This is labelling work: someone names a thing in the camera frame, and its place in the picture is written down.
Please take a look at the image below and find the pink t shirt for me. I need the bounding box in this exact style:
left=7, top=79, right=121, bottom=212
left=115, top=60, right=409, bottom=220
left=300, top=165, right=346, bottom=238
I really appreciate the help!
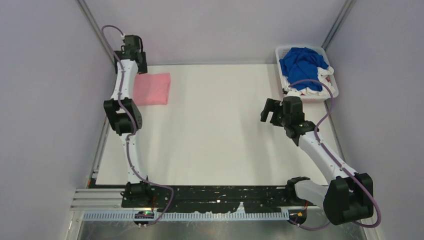
left=132, top=73, right=171, bottom=106

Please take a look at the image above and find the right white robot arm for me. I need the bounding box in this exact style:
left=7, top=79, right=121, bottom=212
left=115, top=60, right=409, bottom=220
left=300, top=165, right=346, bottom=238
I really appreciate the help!
left=260, top=96, right=377, bottom=225

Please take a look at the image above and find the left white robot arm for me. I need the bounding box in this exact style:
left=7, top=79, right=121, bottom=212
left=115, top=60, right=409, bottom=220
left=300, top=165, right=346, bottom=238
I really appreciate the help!
left=103, top=35, right=154, bottom=207

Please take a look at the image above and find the blue t shirt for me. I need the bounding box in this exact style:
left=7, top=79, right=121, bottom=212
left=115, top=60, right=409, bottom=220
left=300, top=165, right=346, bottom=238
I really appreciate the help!
left=279, top=47, right=330, bottom=93

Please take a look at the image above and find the white t shirt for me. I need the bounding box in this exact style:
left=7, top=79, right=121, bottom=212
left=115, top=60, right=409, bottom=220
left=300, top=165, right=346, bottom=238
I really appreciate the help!
left=289, top=66, right=336, bottom=97

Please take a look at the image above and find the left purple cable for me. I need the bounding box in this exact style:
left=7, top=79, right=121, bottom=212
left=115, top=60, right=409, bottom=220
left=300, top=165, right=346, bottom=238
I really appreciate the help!
left=100, top=24, right=175, bottom=227

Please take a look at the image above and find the aluminium frame rail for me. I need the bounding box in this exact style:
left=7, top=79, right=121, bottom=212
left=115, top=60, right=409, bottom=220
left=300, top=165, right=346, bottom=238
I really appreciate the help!
left=71, top=187, right=306, bottom=224

